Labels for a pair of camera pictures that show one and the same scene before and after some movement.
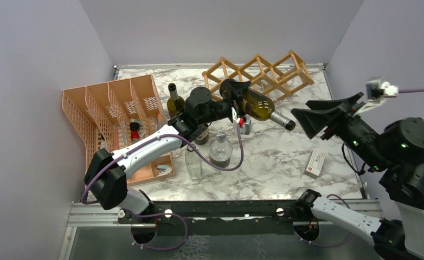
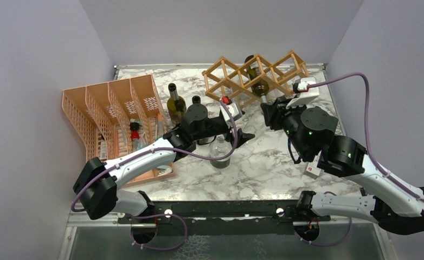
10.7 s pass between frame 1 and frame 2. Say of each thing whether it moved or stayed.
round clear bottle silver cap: stayed
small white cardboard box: stayed
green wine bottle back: stayed
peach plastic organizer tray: stayed
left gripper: moved
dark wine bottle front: moved
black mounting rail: stayed
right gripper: moved
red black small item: stayed
